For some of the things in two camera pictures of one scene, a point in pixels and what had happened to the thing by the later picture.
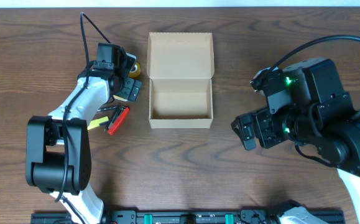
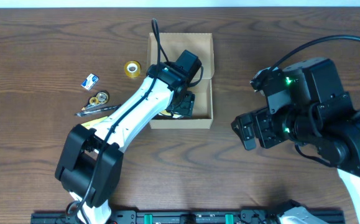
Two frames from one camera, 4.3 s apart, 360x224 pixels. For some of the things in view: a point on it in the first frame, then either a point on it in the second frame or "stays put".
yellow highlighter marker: (95, 123) stays put
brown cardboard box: (181, 67) stays put
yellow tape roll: (135, 70) stays put
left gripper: (130, 90) → (186, 104)
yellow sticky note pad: (119, 98) → (175, 116)
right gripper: (261, 130) stays put
